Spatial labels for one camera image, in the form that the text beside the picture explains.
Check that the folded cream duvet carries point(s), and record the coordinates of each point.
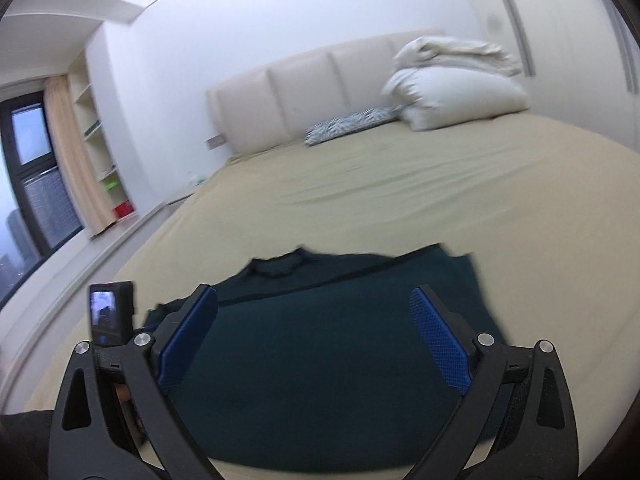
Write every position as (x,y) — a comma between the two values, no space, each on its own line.
(460,55)

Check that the white nightstand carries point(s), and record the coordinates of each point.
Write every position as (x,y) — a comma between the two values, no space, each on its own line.
(185,195)

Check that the dark green sweater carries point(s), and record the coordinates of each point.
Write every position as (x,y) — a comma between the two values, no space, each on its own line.
(325,350)

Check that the dark framed window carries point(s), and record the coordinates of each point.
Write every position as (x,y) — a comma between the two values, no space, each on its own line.
(35,185)

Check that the white wardrobe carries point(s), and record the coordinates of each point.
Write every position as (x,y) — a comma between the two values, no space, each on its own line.
(565,35)

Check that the white wall shelf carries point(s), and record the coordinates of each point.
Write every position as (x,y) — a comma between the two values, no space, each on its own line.
(102,145)

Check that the white window sill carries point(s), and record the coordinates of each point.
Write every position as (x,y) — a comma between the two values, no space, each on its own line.
(75,270)

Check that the person's left forearm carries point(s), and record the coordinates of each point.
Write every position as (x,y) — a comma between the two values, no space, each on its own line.
(25,445)

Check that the white pillow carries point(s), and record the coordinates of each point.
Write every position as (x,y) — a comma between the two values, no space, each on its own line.
(460,100)

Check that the zebra print pillow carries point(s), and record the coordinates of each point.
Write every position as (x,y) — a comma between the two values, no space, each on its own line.
(350,125)

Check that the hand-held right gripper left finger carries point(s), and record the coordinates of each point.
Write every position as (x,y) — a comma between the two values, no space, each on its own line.
(187,335)

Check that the green container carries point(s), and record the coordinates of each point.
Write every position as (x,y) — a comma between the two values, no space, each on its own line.
(111,184)

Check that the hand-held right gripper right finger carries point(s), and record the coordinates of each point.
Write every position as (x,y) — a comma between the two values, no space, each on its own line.
(440,335)

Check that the beige padded headboard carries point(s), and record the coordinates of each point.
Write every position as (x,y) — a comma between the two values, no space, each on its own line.
(300,95)

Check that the wall switch panel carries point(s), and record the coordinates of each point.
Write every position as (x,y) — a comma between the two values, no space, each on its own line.
(215,141)

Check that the bed with khaki sheet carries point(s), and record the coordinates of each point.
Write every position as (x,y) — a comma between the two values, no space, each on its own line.
(400,190)

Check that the red box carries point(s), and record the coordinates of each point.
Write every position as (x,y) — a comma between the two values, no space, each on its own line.
(123,210)

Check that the beige curtain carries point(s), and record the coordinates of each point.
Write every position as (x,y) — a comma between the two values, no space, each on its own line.
(75,160)

